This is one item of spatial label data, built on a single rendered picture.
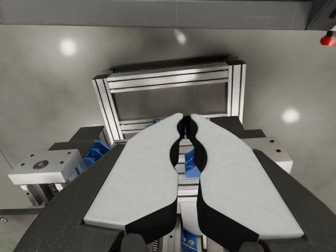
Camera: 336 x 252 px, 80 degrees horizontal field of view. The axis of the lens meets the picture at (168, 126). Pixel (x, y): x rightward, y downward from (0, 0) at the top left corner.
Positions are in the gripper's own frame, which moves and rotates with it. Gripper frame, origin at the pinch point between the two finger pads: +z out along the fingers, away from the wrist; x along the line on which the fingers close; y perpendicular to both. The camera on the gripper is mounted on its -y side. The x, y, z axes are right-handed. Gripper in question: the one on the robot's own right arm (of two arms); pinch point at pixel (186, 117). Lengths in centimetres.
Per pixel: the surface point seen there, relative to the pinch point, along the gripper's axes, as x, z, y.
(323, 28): 21.5, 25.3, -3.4
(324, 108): 99, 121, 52
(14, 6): -28.2, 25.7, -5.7
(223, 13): 5.8, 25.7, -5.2
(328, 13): 20.3, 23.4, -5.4
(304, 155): 99, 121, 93
